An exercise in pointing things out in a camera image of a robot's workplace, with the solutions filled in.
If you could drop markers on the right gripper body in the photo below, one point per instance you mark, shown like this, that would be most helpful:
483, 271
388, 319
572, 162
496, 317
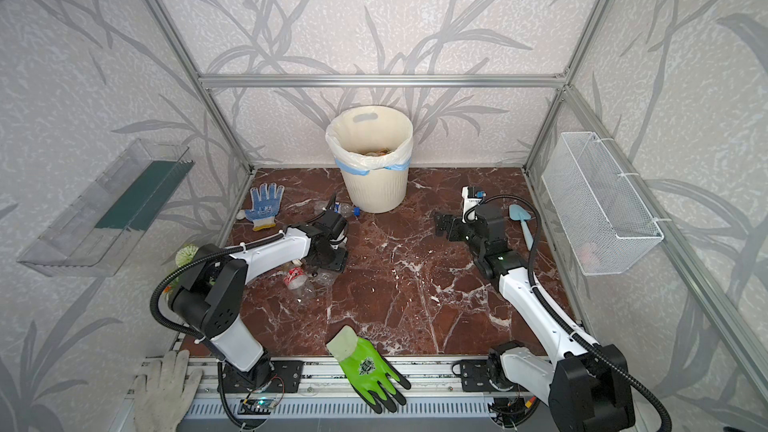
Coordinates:
453, 227

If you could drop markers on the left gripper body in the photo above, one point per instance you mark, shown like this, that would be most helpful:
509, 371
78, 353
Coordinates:
330, 219

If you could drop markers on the clear unlabelled plastic bottle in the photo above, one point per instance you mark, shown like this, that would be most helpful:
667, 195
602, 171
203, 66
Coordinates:
323, 278

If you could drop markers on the blue label bottle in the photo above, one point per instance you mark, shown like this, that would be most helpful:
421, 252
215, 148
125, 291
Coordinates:
346, 210

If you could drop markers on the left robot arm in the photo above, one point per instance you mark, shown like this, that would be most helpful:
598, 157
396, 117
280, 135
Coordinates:
202, 299

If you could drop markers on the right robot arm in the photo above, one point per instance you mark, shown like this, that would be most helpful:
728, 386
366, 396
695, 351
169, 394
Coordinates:
586, 385

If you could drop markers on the cream plastic waste bin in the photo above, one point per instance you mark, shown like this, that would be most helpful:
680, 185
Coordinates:
378, 192

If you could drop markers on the white bin liner bag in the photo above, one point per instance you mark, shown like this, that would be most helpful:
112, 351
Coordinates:
369, 138

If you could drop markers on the teal garden trowel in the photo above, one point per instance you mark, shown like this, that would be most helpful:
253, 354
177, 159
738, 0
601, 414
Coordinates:
519, 215

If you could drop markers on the red label small bottle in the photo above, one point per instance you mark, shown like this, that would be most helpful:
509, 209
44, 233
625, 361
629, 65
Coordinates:
297, 282

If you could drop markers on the blue dotted work glove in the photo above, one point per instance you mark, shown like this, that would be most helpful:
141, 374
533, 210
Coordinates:
266, 201

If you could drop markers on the green rubber work glove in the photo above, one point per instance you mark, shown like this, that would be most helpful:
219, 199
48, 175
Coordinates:
370, 375

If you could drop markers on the potted artificial flower plant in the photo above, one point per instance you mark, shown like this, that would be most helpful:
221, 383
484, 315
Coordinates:
183, 257

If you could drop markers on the white cotton glove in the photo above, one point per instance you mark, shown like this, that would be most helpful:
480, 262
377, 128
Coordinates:
165, 393

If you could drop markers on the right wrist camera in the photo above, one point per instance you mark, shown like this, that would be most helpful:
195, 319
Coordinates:
471, 197

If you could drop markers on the white wire mesh basket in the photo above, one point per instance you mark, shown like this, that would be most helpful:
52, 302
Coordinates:
607, 224

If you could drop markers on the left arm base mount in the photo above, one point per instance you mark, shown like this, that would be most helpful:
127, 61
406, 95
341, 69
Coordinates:
267, 375

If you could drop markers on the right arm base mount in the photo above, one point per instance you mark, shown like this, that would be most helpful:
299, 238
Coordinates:
487, 375

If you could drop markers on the aluminium front rail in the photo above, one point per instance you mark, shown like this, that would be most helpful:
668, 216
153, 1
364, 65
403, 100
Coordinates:
535, 374

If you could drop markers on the clear acrylic wall shelf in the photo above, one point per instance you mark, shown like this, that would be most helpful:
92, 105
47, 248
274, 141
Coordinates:
94, 236

